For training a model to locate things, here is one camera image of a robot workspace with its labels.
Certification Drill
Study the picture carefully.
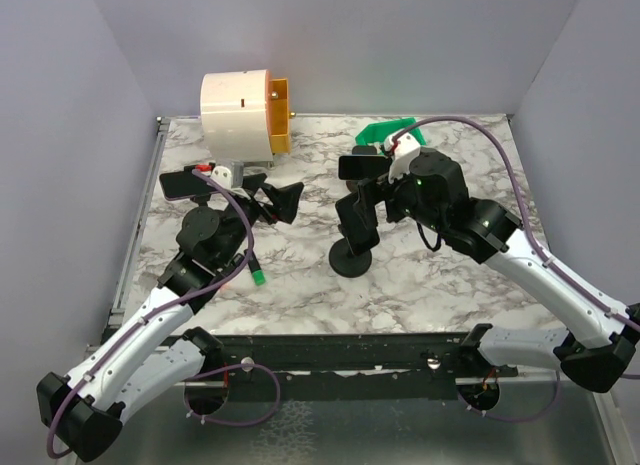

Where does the phone on wooden stand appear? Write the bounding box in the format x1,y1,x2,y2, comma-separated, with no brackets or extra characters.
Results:
338,155,392,181

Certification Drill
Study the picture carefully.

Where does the green highlighter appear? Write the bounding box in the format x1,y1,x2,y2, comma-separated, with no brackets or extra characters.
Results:
248,255,266,286

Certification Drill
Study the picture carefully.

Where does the phone on left stand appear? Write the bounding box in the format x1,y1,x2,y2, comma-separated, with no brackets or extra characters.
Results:
159,170,216,201

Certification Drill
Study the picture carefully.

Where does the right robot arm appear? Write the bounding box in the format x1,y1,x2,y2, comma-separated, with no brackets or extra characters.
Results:
330,146,639,393

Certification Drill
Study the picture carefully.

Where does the orange drawer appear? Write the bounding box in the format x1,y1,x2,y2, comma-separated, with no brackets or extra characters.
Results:
269,78,291,154

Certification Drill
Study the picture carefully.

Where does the black phone stand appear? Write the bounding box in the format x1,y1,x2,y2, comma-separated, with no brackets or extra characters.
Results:
190,168,220,207
328,226,372,278

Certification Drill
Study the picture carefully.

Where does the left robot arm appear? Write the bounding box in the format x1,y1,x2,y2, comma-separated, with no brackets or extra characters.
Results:
36,170,304,462

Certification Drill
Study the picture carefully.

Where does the green plastic bin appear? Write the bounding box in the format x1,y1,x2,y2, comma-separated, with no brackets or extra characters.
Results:
355,117,416,146

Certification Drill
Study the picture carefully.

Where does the round wooden base stand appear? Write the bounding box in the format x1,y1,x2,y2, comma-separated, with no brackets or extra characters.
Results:
346,180,366,193

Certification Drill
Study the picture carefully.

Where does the black phone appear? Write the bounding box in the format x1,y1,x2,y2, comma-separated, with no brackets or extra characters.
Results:
335,192,380,256

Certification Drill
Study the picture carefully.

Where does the black mounting rail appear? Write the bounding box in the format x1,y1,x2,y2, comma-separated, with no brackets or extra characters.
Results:
202,332,517,402

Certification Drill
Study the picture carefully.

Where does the white cylindrical drawer box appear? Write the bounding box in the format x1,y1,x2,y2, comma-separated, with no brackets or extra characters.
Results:
200,69,273,163

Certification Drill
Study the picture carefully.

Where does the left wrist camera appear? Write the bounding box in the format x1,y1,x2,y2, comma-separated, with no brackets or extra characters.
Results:
191,159,244,193

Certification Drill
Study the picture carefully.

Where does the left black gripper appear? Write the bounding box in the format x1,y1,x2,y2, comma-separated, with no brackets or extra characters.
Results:
217,173,303,268

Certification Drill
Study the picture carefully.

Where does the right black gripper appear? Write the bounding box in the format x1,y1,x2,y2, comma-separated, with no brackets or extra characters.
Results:
353,165,446,235

